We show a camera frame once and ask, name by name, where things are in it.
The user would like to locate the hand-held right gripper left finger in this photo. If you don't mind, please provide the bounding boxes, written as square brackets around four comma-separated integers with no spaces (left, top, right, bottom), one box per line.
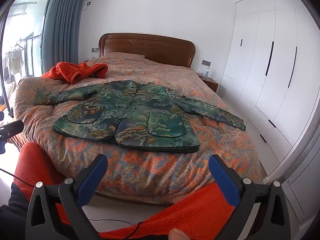
[25,154,108,240]

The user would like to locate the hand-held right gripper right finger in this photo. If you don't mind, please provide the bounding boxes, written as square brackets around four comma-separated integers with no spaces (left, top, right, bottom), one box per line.
[209,154,292,240]

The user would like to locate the green patterned jacket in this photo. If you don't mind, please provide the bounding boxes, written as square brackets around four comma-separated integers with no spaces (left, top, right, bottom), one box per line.
[35,79,247,153]

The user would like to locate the clothes drying rack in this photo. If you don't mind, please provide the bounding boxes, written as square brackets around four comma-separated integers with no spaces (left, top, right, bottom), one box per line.
[2,34,42,82]

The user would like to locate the person's right hand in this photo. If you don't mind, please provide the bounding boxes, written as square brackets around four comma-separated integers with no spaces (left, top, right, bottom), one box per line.
[167,228,194,240]

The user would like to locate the person's left leg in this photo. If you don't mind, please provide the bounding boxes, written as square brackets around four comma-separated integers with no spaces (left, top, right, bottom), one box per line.
[14,141,72,225]

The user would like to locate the orange floral duvet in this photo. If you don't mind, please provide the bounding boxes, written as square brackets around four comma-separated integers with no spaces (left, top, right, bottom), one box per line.
[11,52,263,206]

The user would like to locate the person's dark top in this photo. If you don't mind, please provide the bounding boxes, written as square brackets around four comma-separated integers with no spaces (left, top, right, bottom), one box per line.
[0,182,32,240]

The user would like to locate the white door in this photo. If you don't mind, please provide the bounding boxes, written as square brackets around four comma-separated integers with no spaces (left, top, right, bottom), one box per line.
[281,130,320,230]

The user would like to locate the orange fleece garment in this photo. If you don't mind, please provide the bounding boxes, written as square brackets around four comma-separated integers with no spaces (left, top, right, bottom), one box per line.
[40,61,109,85]

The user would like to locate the wooden nightstand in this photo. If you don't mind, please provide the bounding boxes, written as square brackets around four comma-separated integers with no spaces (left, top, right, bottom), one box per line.
[197,76,219,93]

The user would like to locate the grey-blue curtain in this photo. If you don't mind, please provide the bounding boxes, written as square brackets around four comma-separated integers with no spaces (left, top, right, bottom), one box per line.
[41,0,88,77]

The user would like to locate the glass balcony door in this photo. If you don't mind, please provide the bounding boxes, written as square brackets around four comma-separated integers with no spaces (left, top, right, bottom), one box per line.
[0,0,54,120]

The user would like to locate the white wardrobe doors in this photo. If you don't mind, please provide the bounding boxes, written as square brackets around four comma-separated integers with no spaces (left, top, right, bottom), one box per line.
[220,0,320,178]

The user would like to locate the wooden bed headboard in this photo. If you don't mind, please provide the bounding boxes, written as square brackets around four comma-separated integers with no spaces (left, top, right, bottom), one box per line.
[98,33,196,68]

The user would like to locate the black cable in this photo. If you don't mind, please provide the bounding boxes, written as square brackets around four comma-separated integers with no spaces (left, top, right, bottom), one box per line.
[87,219,144,233]
[0,169,34,188]

